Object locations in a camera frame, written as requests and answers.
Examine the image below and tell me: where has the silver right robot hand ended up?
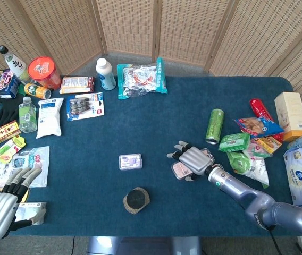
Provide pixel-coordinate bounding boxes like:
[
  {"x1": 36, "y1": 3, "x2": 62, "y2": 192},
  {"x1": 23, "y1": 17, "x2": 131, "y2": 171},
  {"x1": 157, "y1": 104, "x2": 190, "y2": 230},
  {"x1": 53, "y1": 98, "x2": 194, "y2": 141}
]
[{"x1": 166, "y1": 140, "x2": 215, "y2": 181}]

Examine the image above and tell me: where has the pink packet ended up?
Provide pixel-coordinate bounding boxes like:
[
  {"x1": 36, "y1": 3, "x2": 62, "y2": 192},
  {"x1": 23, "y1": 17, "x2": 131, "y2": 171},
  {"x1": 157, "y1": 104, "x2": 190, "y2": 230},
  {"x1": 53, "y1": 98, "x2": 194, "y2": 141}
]
[{"x1": 171, "y1": 148, "x2": 215, "y2": 181}]

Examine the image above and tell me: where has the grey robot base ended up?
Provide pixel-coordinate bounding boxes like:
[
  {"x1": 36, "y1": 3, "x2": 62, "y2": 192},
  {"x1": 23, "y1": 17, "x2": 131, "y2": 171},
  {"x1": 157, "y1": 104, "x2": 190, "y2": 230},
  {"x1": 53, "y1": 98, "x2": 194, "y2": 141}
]
[{"x1": 87, "y1": 236, "x2": 202, "y2": 255}]

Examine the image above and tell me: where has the small clear bottle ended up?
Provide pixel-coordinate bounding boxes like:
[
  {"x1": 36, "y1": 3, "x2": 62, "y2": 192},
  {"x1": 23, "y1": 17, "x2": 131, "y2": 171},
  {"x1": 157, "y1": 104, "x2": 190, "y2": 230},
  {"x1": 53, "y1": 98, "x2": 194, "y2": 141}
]
[{"x1": 18, "y1": 96, "x2": 38, "y2": 133}]

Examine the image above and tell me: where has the white pouch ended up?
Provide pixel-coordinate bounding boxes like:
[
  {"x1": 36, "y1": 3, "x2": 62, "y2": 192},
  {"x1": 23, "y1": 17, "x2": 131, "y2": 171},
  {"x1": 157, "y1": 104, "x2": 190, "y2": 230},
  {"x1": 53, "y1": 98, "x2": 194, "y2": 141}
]
[{"x1": 36, "y1": 97, "x2": 64, "y2": 139}]

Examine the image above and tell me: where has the white plastic bottle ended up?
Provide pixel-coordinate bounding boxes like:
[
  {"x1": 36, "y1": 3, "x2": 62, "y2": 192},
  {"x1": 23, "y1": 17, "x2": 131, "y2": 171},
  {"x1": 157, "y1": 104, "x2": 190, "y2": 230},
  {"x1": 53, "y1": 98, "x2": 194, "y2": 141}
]
[{"x1": 95, "y1": 57, "x2": 116, "y2": 91}]

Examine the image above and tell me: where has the white green flat box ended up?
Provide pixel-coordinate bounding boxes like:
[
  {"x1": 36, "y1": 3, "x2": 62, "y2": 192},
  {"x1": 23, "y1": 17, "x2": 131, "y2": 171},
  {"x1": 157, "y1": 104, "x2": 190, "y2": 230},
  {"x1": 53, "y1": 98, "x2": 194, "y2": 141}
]
[{"x1": 14, "y1": 201, "x2": 47, "y2": 226}]

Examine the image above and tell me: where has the green crumpled pack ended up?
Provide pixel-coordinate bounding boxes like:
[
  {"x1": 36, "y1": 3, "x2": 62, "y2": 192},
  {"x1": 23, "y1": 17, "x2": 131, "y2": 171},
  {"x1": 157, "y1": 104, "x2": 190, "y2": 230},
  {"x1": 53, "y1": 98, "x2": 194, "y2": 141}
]
[{"x1": 226, "y1": 151, "x2": 253, "y2": 175}]

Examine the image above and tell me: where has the green wipes pack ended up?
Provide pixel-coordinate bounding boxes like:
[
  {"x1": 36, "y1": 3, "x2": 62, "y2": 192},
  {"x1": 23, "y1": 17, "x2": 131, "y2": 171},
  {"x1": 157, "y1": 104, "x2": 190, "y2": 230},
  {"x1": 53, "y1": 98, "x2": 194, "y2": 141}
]
[{"x1": 218, "y1": 132, "x2": 251, "y2": 153}]

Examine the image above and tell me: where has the white green plastic bag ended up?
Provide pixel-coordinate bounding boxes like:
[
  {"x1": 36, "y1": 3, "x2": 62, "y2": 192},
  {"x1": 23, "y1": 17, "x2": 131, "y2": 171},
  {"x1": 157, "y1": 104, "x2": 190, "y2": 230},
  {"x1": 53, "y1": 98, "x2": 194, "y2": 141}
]
[{"x1": 242, "y1": 140, "x2": 270, "y2": 189}]

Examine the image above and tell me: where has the purple plastic box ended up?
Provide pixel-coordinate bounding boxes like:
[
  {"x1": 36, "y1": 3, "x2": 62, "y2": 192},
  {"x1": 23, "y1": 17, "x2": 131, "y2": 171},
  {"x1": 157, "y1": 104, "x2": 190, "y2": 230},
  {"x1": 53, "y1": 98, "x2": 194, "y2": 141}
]
[{"x1": 118, "y1": 153, "x2": 143, "y2": 171}]

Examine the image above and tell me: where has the green lip balm card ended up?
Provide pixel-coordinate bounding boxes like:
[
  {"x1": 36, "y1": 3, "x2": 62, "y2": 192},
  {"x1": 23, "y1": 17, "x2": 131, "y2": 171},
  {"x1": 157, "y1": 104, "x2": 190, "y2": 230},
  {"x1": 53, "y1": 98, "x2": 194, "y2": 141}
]
[{"x1": 0, "y1": 134, "x2": 26, "y2": 163}]

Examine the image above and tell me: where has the round black cork coaster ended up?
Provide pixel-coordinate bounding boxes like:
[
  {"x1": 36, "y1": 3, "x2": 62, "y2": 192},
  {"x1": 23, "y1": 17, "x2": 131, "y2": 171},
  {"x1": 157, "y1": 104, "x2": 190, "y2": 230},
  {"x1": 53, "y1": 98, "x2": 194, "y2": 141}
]
[{"x1": 123, "y1": 187, "x2": 151, "y2": 213}]

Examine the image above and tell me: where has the blue cookie snack bag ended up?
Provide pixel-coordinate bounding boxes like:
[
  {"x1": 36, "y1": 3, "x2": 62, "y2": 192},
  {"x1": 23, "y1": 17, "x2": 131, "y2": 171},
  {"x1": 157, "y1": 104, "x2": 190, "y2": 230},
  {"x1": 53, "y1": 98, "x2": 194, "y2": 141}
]
[{"x1": 233, "y1": 116, "x2": 284, "y2": 138}]

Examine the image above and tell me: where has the yellow red snack pack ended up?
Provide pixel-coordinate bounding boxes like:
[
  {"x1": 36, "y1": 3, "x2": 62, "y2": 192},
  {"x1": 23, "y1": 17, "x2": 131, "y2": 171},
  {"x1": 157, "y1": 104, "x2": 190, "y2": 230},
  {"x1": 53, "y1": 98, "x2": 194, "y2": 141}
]
[{"x1": 253, "y1": 135, "x2": 282, "y2": 155}]

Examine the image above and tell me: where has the red yellow small box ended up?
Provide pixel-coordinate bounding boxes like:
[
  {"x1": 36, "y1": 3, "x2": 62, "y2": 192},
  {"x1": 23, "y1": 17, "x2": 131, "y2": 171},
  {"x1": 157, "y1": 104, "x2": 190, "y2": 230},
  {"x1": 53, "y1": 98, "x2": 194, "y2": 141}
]
[{"x1": 0, "y1": 120, "x2": 22, "y2": 146}]

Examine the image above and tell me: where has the red tube pack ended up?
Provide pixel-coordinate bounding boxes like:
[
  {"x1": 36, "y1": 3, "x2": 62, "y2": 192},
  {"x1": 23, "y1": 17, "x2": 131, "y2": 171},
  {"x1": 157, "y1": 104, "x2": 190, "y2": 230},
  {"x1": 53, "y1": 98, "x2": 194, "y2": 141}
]
[{"x1": 249, "y1": 98, "x2": 284, "y2": 143}]

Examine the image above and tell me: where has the teal clear plastic bag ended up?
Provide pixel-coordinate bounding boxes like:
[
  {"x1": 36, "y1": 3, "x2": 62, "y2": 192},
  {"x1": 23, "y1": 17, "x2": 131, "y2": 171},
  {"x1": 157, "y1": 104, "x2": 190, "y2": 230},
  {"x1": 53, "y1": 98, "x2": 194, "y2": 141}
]
[{"x1": 116, "y1": 57, "x2": 169, "y2": 100}]

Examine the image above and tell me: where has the black glove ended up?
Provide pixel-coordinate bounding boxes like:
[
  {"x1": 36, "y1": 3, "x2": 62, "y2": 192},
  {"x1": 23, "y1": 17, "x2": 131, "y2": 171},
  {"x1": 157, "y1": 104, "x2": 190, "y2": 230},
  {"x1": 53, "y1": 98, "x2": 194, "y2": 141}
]
[{"x1": 0, "y1": 92, "x2": 26, "y2": 127}]

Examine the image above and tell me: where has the cream yellow carton box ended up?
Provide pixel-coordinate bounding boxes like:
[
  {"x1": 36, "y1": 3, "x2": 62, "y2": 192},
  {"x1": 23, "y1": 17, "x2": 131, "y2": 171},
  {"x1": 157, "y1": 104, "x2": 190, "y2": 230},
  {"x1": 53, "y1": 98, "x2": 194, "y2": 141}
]
[{"x1": 274, "y1": 91, "x2": 302, "y2": 142}]

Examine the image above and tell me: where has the blue card blister pack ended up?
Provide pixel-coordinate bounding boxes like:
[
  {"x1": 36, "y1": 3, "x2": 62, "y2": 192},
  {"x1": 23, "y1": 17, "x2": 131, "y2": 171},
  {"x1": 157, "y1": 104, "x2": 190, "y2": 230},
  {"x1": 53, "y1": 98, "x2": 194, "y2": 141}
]
[{"x1": 65, "y1": 92, "x2": 105, "y2": 122}]

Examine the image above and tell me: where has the yellow green drink can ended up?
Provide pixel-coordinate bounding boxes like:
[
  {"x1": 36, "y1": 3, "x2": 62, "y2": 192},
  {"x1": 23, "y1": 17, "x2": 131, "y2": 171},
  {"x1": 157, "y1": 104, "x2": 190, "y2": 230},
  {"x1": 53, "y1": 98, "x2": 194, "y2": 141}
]
[{"x1": 24, "y1": 83, "x2": 52, "y2": 100}]

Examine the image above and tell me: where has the wicker folding screen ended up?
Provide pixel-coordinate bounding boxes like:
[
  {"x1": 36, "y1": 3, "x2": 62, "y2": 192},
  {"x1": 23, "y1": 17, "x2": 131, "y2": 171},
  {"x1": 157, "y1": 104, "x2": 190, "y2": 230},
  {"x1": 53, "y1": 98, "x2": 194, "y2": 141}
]
[{"x1": 0, "y1": 0, "x2": 302, "y2": 131}]

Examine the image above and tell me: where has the purple black pack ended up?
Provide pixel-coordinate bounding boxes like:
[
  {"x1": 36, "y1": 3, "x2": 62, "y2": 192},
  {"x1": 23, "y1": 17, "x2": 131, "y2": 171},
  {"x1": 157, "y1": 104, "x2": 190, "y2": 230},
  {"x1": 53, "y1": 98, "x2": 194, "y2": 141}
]
[{"x1": 0, "y1": 69, "x2": 21, "y2": 99}]

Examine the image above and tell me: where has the brown orange biscuit pack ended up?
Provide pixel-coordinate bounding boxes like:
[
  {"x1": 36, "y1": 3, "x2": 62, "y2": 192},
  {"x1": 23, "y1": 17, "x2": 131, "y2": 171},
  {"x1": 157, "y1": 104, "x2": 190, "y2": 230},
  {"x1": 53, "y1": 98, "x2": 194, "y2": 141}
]
[{"x1": 59, "y1": 76, "x2": 95, "y2": 94}]

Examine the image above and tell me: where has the white bottle black cap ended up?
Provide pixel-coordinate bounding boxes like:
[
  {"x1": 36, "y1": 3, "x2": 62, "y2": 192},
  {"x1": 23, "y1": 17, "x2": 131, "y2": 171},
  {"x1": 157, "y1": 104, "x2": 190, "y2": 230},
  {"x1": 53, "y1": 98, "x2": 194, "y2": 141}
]
[{"x1": 0, "y1": 45, "x2": 31, "y2": 83}]

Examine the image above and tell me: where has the red snack tub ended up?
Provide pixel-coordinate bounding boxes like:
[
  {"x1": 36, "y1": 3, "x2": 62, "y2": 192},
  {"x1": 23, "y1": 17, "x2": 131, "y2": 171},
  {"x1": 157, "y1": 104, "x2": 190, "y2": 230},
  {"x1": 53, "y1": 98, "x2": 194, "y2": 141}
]
[{"x1": 27, "y1": 56, "x2": 62, "y2": 91}]

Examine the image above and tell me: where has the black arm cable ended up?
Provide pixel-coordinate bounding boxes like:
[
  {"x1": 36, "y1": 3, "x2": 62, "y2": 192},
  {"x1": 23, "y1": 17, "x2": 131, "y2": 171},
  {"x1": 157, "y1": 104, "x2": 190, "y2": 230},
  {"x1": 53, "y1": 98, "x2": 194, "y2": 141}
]
[{"x1": 265, "y1": 225, "x2": 282, "y2": 255}]

